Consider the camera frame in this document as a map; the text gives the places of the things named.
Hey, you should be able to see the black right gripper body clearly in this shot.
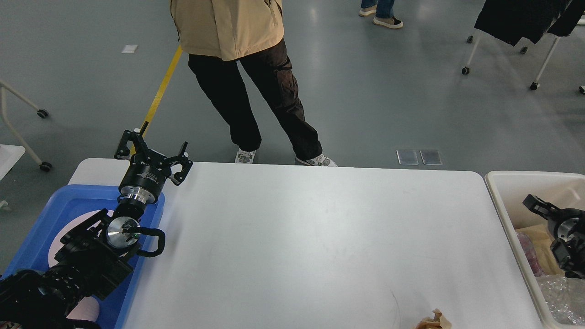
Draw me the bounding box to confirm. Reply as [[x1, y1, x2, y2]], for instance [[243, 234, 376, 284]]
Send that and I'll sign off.
[[548, 208, 585, 241]]

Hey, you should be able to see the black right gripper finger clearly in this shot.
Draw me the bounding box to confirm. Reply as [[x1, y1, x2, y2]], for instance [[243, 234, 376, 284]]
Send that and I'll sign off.
[[522, 194, 560, 222]]

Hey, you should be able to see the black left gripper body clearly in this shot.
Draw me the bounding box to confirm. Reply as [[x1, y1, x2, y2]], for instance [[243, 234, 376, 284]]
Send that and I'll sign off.
[[118, 162, 172, 204]]

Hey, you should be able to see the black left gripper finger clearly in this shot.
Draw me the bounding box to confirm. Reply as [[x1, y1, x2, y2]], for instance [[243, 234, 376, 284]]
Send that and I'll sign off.
[[114, 129, 155, 165], [161, 141, 193, 186]]

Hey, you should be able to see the brown paper bag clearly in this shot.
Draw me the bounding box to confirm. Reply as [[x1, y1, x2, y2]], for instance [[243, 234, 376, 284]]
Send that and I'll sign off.
[[516, 223, 564, 276]]

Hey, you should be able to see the pink plate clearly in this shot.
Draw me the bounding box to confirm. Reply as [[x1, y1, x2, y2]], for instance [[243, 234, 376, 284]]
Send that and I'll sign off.
[[48, 210, 99, 267]]

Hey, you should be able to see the brown paper scrap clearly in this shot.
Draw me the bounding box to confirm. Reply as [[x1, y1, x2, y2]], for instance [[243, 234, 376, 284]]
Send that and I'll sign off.
[[413, 308, 452, 329]]

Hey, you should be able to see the crushed pink can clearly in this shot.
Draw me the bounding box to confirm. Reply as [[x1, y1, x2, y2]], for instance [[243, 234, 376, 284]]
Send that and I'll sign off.
[[516, 232, 546, 277]]

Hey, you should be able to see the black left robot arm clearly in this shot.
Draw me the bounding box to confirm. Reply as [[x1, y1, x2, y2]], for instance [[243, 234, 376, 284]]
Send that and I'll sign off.
[[0, 126, 192, 329]]

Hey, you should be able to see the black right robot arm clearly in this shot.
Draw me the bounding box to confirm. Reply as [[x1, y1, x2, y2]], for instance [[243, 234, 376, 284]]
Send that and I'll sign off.
[[522, 194, 585, 279]]

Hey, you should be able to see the beige plastic bin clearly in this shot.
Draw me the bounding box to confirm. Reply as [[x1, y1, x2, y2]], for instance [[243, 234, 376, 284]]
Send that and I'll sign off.
[[485, 171, 585, 329]]

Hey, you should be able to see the white office chair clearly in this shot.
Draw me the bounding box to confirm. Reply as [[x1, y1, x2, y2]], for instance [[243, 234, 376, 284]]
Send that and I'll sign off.
[[461, 29, 563, 91]]

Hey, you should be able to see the right metal floor plate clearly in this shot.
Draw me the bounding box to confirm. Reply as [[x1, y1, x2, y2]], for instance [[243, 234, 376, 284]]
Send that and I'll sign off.
[[420, 149, 443, 166]]

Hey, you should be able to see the metal floor plate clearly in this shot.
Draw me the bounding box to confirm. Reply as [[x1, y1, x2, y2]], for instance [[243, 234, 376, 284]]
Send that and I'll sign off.
[[396, 149, 419, 166], [420, 149, 443, 166]]

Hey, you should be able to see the blue plastic tray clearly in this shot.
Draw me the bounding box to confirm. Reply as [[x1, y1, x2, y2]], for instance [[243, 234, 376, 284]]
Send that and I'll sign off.
[[8, 185, 164, 329]]

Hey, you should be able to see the white rolling table left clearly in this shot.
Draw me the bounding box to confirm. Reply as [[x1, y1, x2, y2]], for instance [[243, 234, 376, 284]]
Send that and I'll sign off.
[[0, 80, 53, 179]]

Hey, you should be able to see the person in beige jacket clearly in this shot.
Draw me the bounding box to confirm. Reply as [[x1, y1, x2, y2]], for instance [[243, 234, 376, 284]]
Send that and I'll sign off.
[[170, 0, 336, 167]]

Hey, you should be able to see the left metal floor plate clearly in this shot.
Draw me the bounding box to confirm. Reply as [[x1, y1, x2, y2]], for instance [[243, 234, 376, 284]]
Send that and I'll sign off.
[[396, 149, 419, 166]]

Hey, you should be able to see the black jacket on chair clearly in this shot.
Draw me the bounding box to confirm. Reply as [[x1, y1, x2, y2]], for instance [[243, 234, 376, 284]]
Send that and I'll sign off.
[[474, 0, 585, 46]]

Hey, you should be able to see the person in blue jeans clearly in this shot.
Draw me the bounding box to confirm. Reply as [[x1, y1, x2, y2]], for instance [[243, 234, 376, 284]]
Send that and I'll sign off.
[[358, 0, 404, 29]]

